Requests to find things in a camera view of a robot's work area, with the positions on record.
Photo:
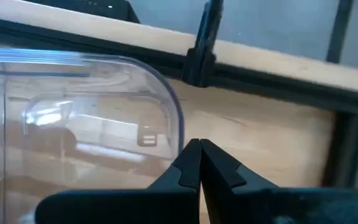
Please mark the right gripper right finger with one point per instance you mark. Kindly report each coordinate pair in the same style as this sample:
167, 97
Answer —
275, 205

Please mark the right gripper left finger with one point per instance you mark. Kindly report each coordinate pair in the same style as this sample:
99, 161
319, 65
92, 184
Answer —
135, 205

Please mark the clear plastic bin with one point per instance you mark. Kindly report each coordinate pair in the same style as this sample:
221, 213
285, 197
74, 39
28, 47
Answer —
104, 93

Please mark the black floor tape line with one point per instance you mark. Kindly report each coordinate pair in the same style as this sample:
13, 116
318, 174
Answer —
339, 31

